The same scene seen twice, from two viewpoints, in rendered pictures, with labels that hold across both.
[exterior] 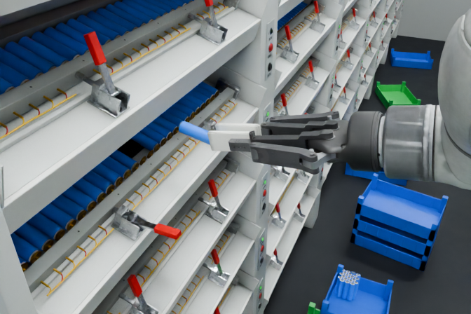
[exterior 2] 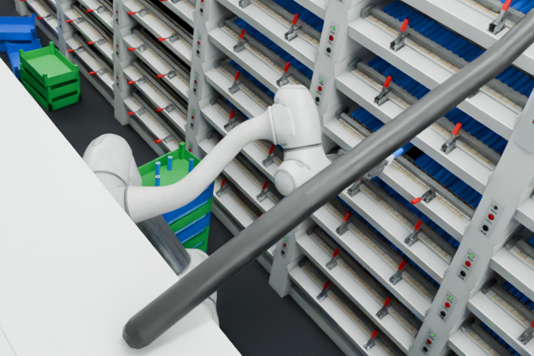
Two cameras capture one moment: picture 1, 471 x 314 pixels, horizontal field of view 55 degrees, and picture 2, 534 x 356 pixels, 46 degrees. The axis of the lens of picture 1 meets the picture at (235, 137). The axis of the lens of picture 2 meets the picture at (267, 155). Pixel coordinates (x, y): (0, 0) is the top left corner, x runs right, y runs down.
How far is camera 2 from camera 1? 1.89 m
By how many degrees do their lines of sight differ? 86
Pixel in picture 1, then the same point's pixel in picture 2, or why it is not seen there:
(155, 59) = not seen: hidden behind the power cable
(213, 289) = (388, 274)
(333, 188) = not seen: outside the picture
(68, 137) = (362, 90)
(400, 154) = not seen: hidden behind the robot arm
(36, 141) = (361, 83)
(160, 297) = (361, 200)
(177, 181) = (392, 172)
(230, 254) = (413, 294)
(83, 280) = (344, 133)
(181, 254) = (384, 214)
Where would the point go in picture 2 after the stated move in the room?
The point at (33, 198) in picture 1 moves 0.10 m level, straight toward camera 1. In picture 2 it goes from (342, 86) to (311, 83)
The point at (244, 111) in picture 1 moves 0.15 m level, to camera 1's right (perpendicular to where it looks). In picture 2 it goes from (458, 224) to (445, 256)
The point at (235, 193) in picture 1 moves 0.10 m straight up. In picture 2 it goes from (429, 258) to (439, 236)
